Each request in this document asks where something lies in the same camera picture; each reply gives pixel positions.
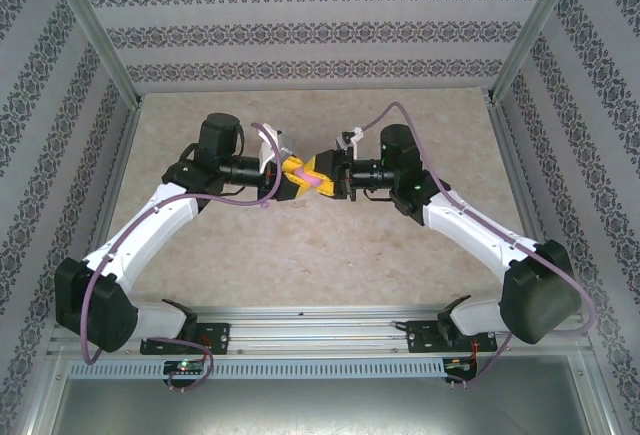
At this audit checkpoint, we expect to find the pink earbud charging case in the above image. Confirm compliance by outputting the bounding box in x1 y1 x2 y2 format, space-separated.
297 167 324 189

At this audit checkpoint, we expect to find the left controller circuit board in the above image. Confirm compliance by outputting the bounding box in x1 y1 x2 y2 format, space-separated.
163 359 205 375

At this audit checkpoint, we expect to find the steel sheet shelf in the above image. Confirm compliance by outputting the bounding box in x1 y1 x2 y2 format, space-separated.
47 354 614 435

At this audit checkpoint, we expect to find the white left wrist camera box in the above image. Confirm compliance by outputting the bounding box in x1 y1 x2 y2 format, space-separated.
254 123 292 166

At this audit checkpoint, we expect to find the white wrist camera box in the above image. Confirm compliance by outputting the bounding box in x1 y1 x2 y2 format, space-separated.
334 126 364 156
254 123 292 166

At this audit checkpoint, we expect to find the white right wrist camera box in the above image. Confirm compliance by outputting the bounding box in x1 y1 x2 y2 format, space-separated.
334 126 364 156

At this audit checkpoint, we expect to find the aluminium side rail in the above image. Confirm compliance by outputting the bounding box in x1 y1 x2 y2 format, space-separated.
67 104 144 321
489 102 574 316

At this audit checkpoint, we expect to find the aluminium mounting rail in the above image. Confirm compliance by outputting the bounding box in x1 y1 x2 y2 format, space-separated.
49 304 586 356

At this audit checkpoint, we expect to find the aluminium frame post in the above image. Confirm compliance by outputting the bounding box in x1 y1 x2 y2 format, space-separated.
39 0 146 109
487 0 589 104

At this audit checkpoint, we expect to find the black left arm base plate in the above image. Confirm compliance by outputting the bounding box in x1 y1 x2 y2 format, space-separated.
139 322 232 356

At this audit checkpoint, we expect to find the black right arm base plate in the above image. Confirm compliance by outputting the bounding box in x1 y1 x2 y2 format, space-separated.
405 319 499 355

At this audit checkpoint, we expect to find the grey slotted cable duct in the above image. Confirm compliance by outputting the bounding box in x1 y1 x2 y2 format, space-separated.
67 358 446 380

